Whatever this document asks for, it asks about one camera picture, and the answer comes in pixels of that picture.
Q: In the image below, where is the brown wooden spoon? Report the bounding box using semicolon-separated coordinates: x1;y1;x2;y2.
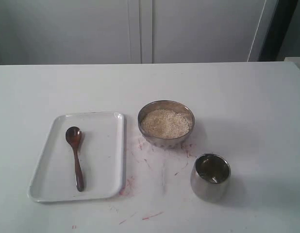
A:
65;126;84;192

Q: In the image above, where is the white rice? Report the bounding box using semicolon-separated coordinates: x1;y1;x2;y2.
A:
141;109;190;139

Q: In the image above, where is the stainless steel cup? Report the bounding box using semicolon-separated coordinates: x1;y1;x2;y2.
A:
190;153;231;202

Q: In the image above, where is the white rectangular tray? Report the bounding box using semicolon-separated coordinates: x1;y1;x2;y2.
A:
28;112;126;202

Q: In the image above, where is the white cabinet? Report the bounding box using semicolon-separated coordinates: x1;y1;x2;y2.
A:
0;0;277;65

